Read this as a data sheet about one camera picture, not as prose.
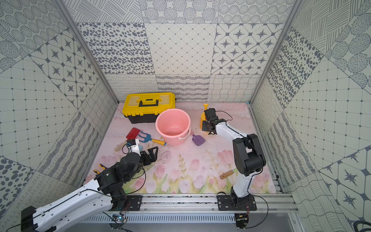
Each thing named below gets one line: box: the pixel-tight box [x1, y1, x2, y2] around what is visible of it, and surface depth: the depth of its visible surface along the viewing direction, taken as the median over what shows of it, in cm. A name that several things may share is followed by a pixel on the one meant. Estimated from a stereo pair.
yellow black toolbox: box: [122, 92, 176, 124], surface depth 98 cm
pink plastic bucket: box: [155, 108, 191, 146], surface depth 92 cm
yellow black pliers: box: [93, 163, 107, 174], surface depth 87 cm
